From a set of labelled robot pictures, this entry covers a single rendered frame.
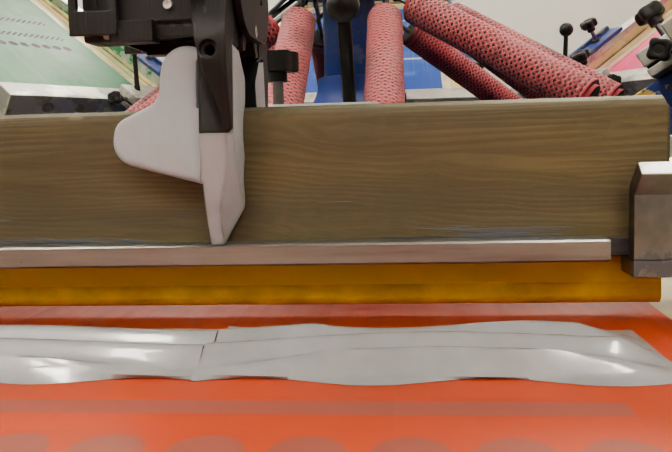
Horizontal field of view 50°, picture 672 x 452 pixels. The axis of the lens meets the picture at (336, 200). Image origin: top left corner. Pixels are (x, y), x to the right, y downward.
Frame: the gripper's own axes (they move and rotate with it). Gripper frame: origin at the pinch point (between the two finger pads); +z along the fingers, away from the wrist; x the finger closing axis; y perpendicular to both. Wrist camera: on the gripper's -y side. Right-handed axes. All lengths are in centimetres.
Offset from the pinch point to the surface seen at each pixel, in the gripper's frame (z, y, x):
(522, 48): -15, -24, -62
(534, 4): -83, -91, -413
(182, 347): 4.5, 0.8, 8.7
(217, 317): 5.3, 1.5, 0.7
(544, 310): 5.3, -15.0, -0.4
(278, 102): -7.2, 2.9, -28.9
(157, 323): 5.3, 4.2, 1.9
